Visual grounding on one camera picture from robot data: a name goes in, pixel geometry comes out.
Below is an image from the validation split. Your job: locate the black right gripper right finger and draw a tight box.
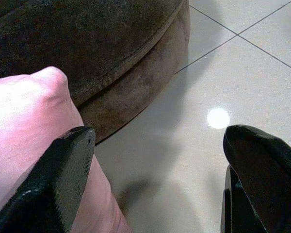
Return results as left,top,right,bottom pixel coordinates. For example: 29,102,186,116
220,124,291,233

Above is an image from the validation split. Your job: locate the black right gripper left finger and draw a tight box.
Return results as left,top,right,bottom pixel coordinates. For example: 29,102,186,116
0,126,97,233

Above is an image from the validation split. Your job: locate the pink square pillow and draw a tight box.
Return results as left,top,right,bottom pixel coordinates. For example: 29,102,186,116
0,66,133,233

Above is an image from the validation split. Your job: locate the brown suede sofa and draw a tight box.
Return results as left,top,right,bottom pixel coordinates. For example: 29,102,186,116
0,0,191,144

